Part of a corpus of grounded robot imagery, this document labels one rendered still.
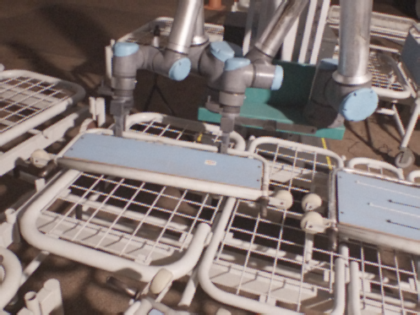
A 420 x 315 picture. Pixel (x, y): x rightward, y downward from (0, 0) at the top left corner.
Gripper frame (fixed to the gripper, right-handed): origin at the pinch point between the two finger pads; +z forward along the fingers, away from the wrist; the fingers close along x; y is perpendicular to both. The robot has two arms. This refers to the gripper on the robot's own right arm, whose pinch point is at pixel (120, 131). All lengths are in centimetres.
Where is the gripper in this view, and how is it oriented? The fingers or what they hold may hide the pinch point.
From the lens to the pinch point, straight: 164.8
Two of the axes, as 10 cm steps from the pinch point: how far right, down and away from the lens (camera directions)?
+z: -1.2, 9.4, 3.3
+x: 1.4, -3.2, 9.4
